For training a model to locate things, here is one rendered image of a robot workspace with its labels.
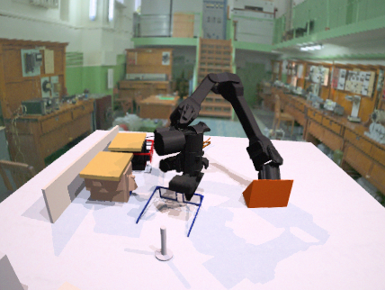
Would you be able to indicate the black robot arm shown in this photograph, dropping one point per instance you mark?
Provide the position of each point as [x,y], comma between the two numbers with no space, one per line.
[172,139]

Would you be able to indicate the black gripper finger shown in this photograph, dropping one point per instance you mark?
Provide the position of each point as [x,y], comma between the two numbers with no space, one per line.
[189,197]
[199,177]

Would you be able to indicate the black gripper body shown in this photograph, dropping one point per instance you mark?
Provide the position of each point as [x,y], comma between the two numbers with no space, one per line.
[191,165]

